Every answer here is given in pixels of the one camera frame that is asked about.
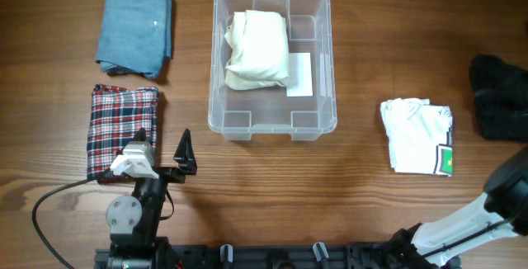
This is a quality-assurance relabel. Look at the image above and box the red plaid cloth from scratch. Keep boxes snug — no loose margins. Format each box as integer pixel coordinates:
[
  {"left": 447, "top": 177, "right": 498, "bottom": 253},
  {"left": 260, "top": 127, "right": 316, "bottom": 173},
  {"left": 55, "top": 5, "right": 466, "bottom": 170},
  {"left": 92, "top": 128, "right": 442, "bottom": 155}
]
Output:
[{"left": 87, "top": 84, "right": 159, "bottom": 182}]

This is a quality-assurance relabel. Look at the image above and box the cream cloth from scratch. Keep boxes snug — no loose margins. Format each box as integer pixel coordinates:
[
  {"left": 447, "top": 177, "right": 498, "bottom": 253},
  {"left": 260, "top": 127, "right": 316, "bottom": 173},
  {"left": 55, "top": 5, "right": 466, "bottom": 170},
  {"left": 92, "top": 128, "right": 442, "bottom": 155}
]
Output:
[{"left": 224, "top": 10, "right": 289, "bottom": 91}]

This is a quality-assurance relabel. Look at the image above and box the white printed shirt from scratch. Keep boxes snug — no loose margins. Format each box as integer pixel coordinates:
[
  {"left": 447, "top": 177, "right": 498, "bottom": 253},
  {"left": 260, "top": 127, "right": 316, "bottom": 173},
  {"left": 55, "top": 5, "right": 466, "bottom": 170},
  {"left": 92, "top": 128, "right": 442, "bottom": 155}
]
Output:
[{"left": 379, "top": 98, "right": 454, "bottom": 177}]

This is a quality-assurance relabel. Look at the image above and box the black cloth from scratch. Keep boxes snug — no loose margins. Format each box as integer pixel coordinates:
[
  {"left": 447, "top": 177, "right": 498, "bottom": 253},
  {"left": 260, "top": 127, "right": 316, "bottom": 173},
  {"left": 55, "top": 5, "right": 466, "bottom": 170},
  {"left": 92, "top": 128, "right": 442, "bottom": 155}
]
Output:
[{"left": 469, "top": 54, "right": 527, "bottom": 143}]

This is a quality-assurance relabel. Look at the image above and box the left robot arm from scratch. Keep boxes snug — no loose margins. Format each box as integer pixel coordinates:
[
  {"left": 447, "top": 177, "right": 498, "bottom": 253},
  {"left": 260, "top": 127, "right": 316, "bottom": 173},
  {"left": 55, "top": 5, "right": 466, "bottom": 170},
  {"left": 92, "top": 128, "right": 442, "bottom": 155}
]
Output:
[{"left": 94, "top": 128, "right": 197, "bottom": 269}]

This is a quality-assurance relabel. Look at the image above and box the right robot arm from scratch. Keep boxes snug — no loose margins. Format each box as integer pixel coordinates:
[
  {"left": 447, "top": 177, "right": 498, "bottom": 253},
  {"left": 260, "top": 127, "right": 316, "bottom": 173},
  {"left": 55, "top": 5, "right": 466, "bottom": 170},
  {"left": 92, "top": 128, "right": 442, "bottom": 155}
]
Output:
[{"left": 384, "top": 149, "right": 527, "bottom": 268}]

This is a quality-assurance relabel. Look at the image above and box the folded blue denim cloth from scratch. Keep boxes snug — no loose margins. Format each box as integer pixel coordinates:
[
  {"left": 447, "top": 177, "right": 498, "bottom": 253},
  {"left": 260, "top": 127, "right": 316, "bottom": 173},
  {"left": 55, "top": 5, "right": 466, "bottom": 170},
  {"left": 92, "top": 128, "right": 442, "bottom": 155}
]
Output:
[{"left": 96, "top": 0, "right": 172, "bottom": 80}]

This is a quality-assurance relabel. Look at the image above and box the clear plastic storage bin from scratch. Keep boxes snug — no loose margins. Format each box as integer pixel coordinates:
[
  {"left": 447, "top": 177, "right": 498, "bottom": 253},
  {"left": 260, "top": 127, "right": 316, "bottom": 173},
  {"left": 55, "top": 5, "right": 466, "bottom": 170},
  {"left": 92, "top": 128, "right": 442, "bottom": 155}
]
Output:
[{"left": 208, "top": 0, "right": 337, "bottom": 141}]

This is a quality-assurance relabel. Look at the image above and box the white paper label in bin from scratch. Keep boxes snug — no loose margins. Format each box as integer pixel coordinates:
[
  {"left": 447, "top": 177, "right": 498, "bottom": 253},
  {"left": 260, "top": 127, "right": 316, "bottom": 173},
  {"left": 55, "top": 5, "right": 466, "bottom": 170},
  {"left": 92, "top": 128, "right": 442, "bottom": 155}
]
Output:
[{"left": 286, "top": 53, "right": 313, "bottom": 97}]

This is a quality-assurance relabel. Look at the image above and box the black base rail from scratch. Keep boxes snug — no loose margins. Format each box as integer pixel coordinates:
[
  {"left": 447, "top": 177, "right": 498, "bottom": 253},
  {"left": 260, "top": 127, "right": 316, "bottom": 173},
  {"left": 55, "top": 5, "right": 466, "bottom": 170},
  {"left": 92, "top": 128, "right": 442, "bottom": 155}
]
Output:
[{"left": 94, "top": 242, "right": 435, "bottom": 269}]

